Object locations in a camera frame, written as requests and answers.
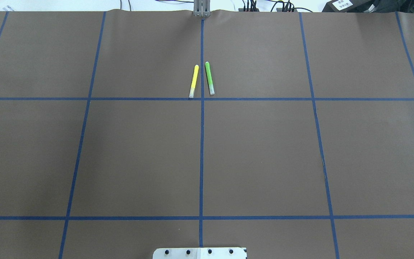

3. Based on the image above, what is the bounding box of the green highlighter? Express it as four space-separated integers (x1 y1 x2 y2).
205 61 215 95

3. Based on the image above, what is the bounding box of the yellow highlighter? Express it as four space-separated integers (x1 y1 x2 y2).
188 64 200 99

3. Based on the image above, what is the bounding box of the black power adapter box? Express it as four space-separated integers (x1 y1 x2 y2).
322 0 380 13

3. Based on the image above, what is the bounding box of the aluminium frame post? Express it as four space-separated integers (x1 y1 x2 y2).
193 0 211 18

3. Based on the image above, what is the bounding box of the white pedestal column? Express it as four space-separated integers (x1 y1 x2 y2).
152 247 248 259

